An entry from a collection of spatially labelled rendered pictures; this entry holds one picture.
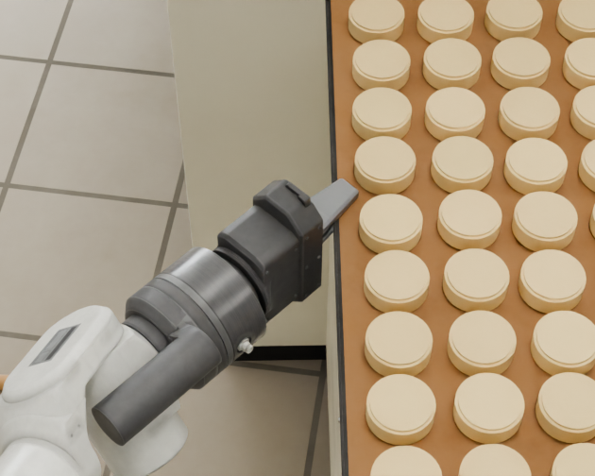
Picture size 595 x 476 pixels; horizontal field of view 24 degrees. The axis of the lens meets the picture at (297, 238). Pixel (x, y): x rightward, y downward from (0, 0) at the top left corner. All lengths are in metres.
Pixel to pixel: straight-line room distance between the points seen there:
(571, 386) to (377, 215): 0.21
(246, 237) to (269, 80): 0.62
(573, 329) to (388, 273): 0.14
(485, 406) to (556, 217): 0.18
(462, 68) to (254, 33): 0.44
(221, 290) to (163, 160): 1.45
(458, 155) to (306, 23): 0.48
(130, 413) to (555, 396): 0.30
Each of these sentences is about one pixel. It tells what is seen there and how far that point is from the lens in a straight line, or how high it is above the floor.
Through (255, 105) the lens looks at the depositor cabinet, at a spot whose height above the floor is 0.64.
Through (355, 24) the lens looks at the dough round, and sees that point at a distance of 1.23.
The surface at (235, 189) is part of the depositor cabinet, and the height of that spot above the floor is 0.47.
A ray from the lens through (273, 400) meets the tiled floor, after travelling 2.17.
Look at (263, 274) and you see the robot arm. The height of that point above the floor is 1.03.
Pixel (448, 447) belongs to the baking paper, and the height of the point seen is 1.00.
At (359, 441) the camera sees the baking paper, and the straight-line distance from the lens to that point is 1.00.
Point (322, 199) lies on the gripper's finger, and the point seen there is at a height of 1.01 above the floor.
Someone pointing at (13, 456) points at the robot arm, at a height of 1.06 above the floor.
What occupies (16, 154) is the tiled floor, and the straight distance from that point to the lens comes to 2.51.
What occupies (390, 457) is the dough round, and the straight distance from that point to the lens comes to 0.97.
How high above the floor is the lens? 1.88
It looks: 53 degrees down
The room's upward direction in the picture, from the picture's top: straight up
